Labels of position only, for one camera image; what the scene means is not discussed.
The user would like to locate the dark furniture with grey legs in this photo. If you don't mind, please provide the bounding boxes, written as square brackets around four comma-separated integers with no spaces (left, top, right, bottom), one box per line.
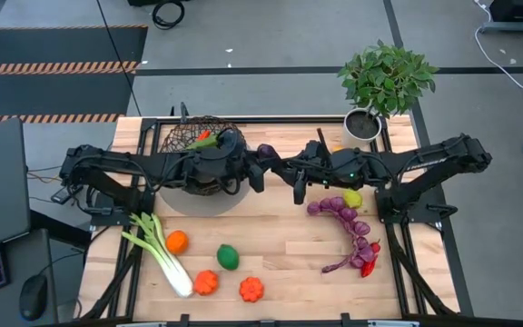
[479,0,523,34]

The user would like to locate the black aluminium table frame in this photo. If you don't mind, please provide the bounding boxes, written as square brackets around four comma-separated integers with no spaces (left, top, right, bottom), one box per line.
[79,115,461,327]

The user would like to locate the black computer mouse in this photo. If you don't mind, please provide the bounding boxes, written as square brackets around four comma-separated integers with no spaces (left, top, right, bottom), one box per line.
[18,273,49,322]

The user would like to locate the pale green celery bunch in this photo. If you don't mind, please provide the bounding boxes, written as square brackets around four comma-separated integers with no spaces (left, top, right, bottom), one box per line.
[121,212,195,300]

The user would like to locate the green lime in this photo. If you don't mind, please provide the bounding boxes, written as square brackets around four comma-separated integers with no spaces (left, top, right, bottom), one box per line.
[216,243,241,272]

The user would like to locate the light green cucumber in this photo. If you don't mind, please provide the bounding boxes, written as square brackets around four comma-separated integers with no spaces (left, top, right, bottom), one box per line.
[184,134,221,152]

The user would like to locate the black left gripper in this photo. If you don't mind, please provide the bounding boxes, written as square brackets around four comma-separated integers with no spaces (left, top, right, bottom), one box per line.
[188,131,271,195]

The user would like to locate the coiled black cable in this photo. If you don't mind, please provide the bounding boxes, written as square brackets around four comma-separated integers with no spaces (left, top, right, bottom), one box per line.
[151,0,186,31]

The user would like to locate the dark brown wire basket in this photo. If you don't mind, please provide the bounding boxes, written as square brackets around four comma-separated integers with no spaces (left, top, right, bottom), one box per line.
[159,115,248,196]

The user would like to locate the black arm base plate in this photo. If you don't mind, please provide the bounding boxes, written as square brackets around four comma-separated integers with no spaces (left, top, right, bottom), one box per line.
[89,188,157,228]
[374,185,459,226]

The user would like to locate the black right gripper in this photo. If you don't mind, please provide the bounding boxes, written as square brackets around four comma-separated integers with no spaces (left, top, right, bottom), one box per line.
[271,141,371,205]

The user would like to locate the black side desk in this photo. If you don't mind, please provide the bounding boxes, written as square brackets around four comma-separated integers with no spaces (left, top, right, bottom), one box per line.
[0,229,61,327]

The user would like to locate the orange toy pumpkin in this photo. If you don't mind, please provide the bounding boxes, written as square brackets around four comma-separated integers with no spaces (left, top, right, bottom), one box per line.
[238,275,265,303]
[192,269,220,297]

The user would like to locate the green leafy plant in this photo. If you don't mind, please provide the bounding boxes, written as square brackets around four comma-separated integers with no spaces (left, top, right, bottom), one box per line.
[336,38,440,120]

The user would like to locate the red chili pepper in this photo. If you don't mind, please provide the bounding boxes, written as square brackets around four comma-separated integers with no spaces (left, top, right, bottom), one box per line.
[360,239,382,279]

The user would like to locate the round grey mat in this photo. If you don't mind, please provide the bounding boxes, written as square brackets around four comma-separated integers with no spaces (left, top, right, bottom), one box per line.
[157,149,257,218]

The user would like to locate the white plant pot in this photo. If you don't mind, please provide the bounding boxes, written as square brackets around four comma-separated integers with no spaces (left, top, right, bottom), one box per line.
[341,107,384,154]

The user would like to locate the black hazard-striped floor mat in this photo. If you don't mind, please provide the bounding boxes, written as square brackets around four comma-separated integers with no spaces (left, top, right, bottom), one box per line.
[0,25,149,126]

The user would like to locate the purple eggplant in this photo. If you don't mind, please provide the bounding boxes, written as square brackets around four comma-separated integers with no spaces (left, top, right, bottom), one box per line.
[256,143,282,161]

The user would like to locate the round orange fruit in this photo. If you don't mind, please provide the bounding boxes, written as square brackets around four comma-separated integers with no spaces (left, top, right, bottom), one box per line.
[165,229,191,256]

